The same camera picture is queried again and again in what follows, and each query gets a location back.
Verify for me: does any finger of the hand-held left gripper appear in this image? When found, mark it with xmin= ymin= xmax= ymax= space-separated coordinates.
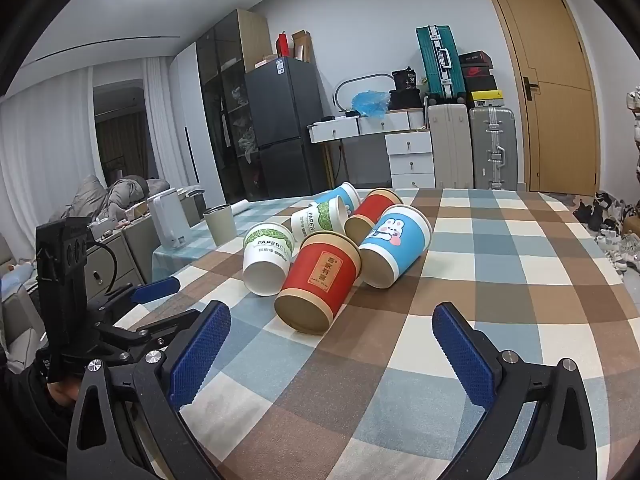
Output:
xmin=99 ymin=308 xmax=202 ymax=353
xmin=89 ymin=276 xmax=181 ymax=325

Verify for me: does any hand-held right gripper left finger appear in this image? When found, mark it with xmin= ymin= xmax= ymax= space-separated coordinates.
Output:
xmin=67 ymin=301 xmax=232 ymax=480

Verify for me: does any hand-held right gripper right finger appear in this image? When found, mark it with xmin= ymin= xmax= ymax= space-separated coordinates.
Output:
xmin=432 ymin=302 xmax=600 ymax=480

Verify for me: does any large red paper cup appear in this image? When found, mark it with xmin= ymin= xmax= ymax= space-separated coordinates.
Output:
xmin=274 ymin=230 xmax=362 ymax=336

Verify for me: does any person's left forearm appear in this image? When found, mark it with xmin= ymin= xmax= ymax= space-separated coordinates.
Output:
xmin=0 ymin=355 xmax=76 ymax=466

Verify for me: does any white green paper cup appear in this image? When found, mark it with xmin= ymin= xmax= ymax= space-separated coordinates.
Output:
xmin=290 ymin=195 xmax=349 ymax=244
xmin=242 ymin=223 xmax=296 ymax=297

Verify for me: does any blue rabbit print paper cup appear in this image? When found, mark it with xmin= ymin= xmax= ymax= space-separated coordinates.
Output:
xmin=358 ymin=204 xmax=432 ymax=290

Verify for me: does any small red paper cup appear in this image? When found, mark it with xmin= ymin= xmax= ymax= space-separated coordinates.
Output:
xmin=343 ymin=188 xmax=404 ymax=247

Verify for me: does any blue white paper cup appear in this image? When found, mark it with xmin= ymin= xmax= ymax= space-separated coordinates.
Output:
xmin=319 ymin=182 xmax=362 ymax=217

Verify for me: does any person's left hand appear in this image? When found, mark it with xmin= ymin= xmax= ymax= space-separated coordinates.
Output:
xmin=47 ymin=380 xmax=81 ymax=407

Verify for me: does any grey sofa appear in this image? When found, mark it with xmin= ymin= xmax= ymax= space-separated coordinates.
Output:
xmin=0 ymin=234 xmax=48 ymax=373

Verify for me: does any grey drawer cabinet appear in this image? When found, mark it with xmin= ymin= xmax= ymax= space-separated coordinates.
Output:
xmin=84 ymin=217 xmax=157 ymax=288

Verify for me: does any checked tablecloth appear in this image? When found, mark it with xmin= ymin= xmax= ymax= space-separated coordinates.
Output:
xmin=150 ymin=187 xmax=640 ymax=480

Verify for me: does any white water dispenser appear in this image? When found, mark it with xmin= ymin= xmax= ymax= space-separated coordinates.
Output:
xmin=148 ymin=188 xmax=192 ymax=250

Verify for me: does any grey green tumbler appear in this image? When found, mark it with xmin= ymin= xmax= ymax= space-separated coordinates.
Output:
xmin=202 ymin=204 xmax=239 ymax=246

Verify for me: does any grey padded jacket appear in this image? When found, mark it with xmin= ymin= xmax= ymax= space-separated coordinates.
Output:
xmin=64 ymin=174 xmax=167 ymax=222

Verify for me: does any white curtain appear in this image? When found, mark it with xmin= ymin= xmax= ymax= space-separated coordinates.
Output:
xmin=0 ymin=56 xmax=172 ymax=223

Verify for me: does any white wardrobe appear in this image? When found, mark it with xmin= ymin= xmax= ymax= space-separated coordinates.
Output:
xmin=168 ymin=42 xmax=226 ymax=207

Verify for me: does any dark glass display cabinet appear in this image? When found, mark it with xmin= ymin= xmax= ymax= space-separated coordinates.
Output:
xmin=195 ymin=9 xmax=274 ymax=204

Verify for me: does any pile of shoes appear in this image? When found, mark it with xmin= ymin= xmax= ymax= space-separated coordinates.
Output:
xmin=571 ymin=189 xmax=640 ymax=275

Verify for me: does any dark grey fridge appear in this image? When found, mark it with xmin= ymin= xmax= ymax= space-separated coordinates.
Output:
xmin=243 ymin=57 xmax=327 ymax=200

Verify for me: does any beige suitcase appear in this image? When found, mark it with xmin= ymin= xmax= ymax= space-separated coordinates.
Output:
xmin=427 ymin=103 xmax=474 ymax=190

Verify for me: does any silver suitcase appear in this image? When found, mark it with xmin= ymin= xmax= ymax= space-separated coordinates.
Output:
xmin=468 ymin=106 xmax=519 ymax=191

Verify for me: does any white dresser with drawers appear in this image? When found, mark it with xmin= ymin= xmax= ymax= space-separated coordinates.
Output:
xmin=307 ymin=109 xmax=437 ymax=190

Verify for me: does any yellow black shoe box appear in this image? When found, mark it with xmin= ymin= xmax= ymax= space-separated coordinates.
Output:
xmin=469 ymin=89 xmax=504 ymax=109

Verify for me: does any blue plastic bag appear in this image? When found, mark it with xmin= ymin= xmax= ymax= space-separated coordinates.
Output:
xmin=351 ymin=89 xmax=391 ymax=119

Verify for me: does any black bag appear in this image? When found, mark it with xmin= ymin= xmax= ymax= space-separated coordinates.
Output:
xmin=388 ymin=66 xmax=426 ymax=110

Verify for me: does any brown cardboard box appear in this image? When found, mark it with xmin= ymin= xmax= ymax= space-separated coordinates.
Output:
xmin=291 ymin=29 xmax=314 ymax=64

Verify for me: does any wooden door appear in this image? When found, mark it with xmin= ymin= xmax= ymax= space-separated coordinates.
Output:
xmin=481 ymin=0 xmax=601 ymax=196

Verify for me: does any black red shoe box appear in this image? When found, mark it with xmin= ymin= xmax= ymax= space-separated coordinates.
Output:
xmin=458 ymin=50 xmax=496 ymax=78

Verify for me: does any teal suitcase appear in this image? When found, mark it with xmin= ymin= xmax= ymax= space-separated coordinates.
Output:
xmin=415 ymin=24 xmax=469 ymax=101

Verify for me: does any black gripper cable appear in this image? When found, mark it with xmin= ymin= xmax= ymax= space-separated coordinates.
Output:
xmin=87 ymin=241 xmax=119 ymax=292

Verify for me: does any oval ring mirror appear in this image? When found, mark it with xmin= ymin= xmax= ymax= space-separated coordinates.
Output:
xmin=333 ymin=72 xmax=396 ymax=111

